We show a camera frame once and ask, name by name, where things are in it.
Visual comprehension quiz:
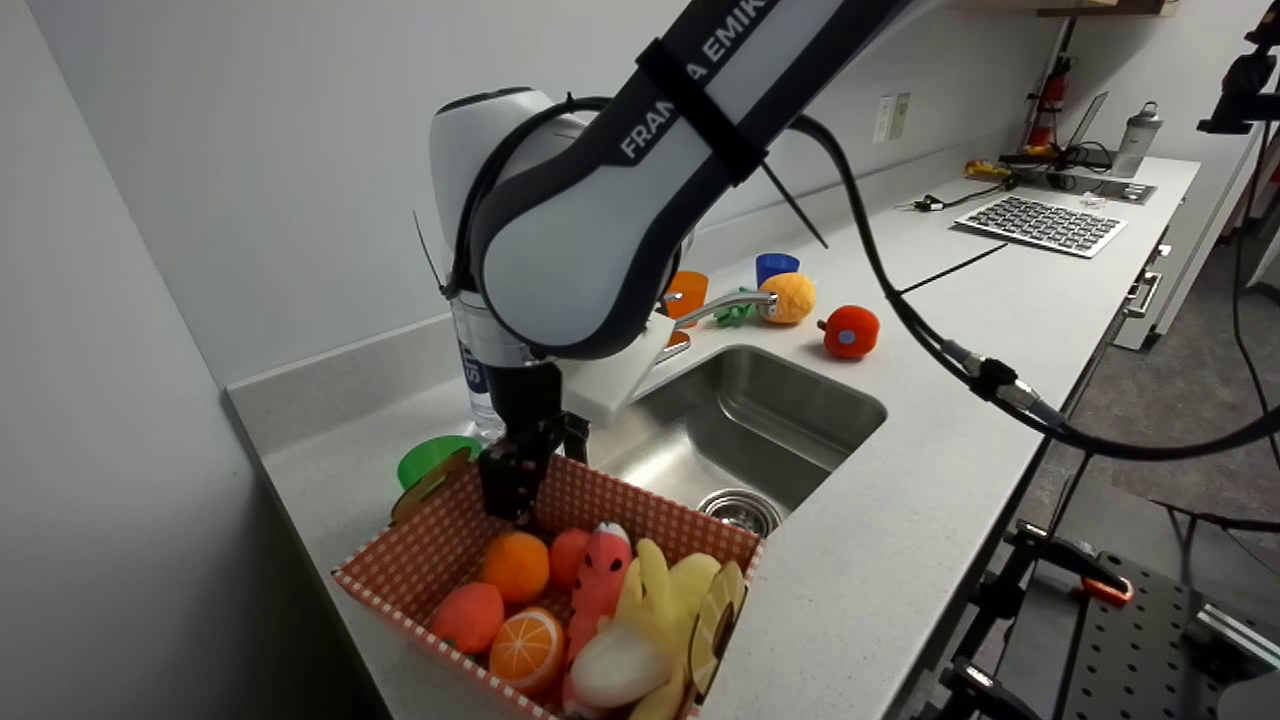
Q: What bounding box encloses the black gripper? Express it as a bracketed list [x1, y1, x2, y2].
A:
[475, 366, 589, 526]

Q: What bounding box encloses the red checkered cardboard box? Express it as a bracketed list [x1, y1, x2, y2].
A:
[334, 457, 756, 720]

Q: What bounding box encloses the white grey Franka robot arm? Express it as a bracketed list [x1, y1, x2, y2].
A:
[427, 0, 914, 519]

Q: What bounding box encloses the red plush tomato in box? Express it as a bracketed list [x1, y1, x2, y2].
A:
[547, 529, 589, 592]

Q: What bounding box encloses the clear plastic water bottle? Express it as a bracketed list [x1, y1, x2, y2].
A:
[456, 321, 503, 443]

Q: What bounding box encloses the green plastic cup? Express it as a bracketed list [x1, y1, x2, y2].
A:
[397, 436, 478, 494]

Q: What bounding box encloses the orange plush fruit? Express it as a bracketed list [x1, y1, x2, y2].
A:
[478, 534, 547, 610]

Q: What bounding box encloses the pink plush watermelon slice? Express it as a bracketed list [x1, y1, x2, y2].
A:
[567, 526, 632, 657]

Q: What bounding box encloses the chrome sink faucet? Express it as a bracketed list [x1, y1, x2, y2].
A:
[668, 288, 770, 348]

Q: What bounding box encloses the orange plastic cup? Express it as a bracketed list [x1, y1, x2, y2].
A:
[665, 274, 707, 321]

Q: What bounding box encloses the red-orange plush fruit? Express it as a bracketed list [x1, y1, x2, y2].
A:
[427, 581, 503, 657]

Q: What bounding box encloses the stainless steel sink basin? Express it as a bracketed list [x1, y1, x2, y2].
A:
[589, 344, 889, 519]

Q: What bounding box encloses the plush orange half slice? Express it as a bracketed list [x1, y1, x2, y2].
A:
[486, 610, 565, 693]

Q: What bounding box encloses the sink drain strainer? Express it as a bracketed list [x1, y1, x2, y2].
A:
[699, 489, 780, 535]

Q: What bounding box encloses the blue plastic cup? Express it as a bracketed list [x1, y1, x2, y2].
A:
[756, 253, 799, 288]

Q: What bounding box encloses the yellow-orange plush fruit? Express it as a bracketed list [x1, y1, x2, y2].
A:
[764, 274, 815, 329]

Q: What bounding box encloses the black clamp with orange grip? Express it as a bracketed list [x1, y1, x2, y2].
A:
[935, 519, 1137, 720]

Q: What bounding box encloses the silver laptop keyboard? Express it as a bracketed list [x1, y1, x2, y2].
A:
[959, 197, 1121, 262]

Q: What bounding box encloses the black perforated metal table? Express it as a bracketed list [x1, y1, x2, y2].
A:
[993, 474, 1280, 720]

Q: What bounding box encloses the grey metal water bottle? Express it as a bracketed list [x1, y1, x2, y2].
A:
[1111, 99, 1164, 176]

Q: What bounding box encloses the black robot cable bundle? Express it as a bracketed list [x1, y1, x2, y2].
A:
[756, 114, 1280, 469]

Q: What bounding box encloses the black camera on stand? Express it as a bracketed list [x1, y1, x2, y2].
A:
[1200, 0, 1280, 136]

